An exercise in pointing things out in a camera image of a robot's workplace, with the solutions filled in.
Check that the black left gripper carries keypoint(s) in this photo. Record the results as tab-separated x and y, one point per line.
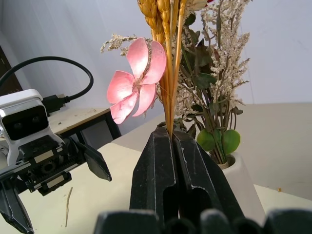
47	168

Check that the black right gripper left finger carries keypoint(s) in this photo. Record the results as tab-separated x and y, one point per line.
153	170

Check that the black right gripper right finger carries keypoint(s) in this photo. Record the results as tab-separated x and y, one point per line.
202	170

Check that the wheat and pink flower bouquet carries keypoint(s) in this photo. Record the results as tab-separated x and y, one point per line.
136	80

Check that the white dried flower bouquet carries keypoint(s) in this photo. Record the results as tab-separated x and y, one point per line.
219	73

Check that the thin dry straw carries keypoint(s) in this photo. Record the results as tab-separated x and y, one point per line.
68	207

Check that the white square vase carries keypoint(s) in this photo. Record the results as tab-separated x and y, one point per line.
243	187

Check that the dark brown door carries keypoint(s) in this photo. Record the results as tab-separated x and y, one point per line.
6	70

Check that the wooden desk with black frame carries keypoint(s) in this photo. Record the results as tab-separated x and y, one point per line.
80	117

